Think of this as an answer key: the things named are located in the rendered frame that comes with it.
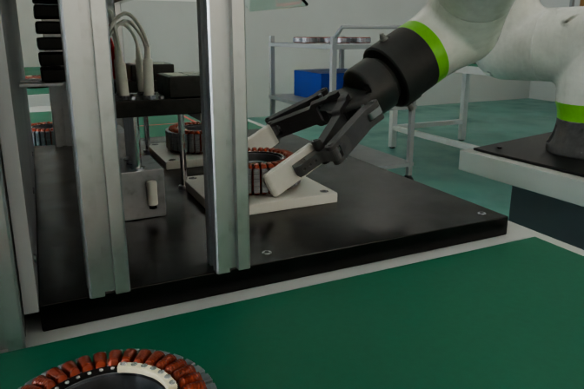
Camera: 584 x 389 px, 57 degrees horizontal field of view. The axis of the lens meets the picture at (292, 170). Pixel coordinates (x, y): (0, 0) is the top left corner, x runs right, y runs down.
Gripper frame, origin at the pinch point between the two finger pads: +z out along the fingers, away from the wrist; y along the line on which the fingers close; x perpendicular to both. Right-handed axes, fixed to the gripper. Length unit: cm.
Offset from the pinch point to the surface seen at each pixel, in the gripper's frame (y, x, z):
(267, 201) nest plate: -7.1, -0.9, 2.6
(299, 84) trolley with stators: 273, -89, -108
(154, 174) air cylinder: -3.9, 8.0, 11.0
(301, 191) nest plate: -5.3, -3.5, -1.9
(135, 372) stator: -33.5, 9.1, 18.4
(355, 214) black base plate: -12.2, -6.0, -4.3
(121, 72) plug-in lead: -2.0, 18.4, 7.8
